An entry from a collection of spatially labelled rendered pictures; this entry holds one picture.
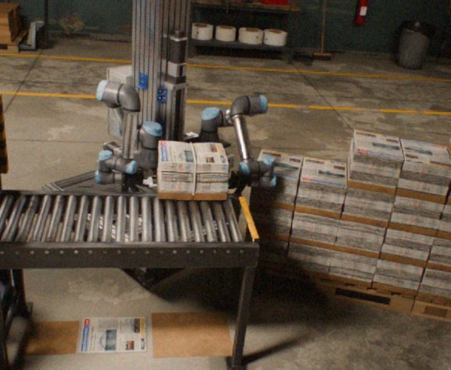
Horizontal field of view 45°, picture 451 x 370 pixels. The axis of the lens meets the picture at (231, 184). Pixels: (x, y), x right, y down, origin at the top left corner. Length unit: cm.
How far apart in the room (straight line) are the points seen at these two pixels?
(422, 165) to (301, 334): 124
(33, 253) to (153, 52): 145
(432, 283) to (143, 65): 229
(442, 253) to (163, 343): 178
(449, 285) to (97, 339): 218
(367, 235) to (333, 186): 40
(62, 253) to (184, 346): 100
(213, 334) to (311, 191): 105
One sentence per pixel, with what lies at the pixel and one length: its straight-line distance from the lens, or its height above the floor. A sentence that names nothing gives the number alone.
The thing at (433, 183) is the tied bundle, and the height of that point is 95.
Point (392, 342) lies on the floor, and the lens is 362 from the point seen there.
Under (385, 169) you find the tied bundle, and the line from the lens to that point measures 333.
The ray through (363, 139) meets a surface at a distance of 350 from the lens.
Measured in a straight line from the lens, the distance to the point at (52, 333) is 340.
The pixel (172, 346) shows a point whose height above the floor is 0.
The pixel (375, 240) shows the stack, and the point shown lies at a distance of 354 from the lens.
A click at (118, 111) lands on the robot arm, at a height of 118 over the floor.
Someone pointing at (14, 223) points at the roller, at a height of 80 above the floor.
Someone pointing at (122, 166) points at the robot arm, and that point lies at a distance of 308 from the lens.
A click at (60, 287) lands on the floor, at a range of 371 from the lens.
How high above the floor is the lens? 228
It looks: 27 degrees down
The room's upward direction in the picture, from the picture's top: 6 degrees clockwise
